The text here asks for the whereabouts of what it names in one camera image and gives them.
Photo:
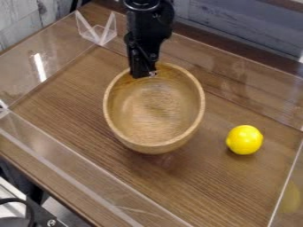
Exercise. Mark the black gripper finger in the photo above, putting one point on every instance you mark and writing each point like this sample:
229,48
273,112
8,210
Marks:
132,54
141,67

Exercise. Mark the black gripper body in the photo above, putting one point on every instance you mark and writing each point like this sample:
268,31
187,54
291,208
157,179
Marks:
149,18

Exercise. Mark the brown wooden bowl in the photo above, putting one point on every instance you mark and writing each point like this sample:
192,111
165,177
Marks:
155,112

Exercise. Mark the yellow lemon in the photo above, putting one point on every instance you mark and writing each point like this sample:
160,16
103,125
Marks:
244,139

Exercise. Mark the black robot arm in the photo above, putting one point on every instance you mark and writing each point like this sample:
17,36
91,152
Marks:
149,18

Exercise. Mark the clear acrylic corner bracket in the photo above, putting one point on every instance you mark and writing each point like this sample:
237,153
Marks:
97,34

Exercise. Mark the black table frame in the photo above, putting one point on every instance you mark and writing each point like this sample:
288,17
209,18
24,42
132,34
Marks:
26,206

